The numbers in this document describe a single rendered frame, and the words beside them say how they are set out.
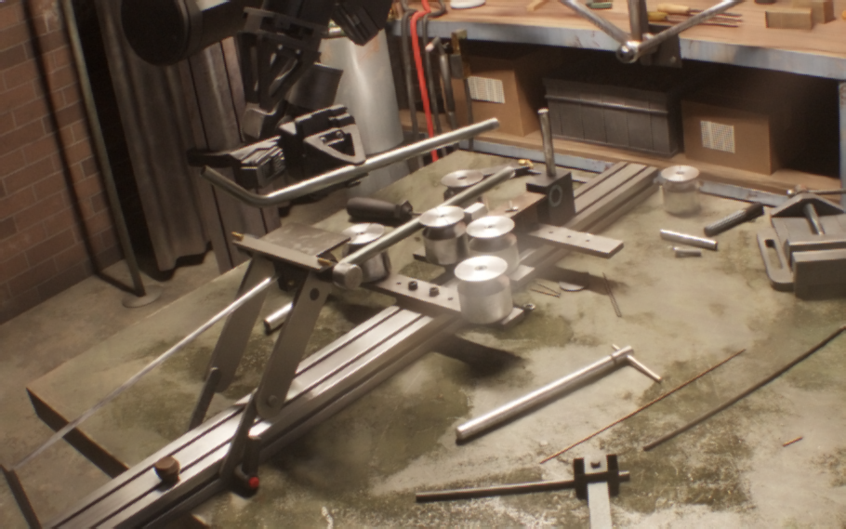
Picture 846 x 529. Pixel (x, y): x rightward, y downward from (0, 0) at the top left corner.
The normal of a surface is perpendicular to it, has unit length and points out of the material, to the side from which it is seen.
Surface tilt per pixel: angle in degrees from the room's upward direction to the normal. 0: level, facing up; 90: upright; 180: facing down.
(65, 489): 0
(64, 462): 0
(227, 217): 90
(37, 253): 90
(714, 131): 90
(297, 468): 0
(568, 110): 90
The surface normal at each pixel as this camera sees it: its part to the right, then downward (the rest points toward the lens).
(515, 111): -0.73, 0.41
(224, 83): 0.84, 0.11
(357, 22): 0.50, 0.31
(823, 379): -0.15, -0.89
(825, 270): -0.16, 0.46
